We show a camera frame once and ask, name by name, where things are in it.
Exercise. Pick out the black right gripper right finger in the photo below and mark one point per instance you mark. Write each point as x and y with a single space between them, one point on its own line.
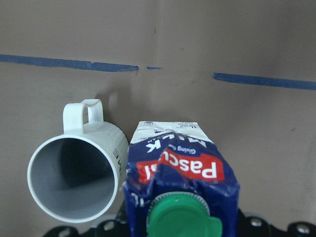
253 225

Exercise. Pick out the white ceramic mug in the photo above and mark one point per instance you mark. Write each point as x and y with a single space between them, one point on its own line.
75 177

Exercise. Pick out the blue white milk carton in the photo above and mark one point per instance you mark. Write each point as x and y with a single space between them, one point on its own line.
178 184

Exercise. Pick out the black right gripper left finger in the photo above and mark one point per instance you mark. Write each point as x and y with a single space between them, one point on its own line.
116 227

